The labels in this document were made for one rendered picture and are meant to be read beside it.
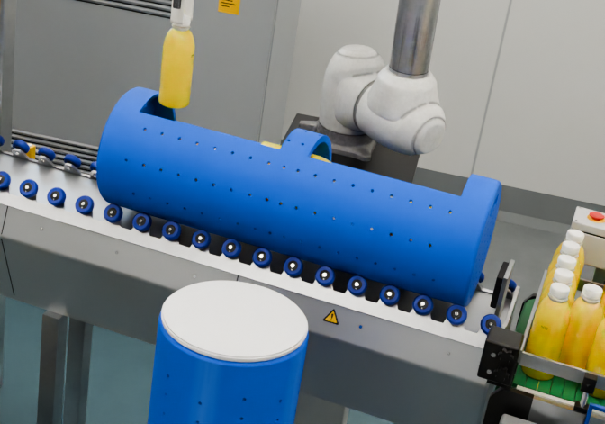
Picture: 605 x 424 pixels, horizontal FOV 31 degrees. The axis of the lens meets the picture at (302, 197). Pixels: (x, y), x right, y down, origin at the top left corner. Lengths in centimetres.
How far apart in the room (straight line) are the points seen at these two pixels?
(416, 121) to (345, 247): 49
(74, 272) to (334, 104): 80
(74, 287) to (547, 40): 297
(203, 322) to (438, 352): 59
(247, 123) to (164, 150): 159
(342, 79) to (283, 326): 96
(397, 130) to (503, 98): 250
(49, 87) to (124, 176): 176
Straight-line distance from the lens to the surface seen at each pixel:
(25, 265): 275
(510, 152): 526
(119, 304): 268
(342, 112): 286
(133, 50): 404
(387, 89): 271
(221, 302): 211
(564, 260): 240
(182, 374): 201
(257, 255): 245
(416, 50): 269
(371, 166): 289
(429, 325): 239
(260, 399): 202
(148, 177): 245
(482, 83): 516
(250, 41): 391
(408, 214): 229
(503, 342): 224
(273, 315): 209
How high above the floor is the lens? 210
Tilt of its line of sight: 24 degrees down
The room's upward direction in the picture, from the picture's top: 9 degrees clockwise
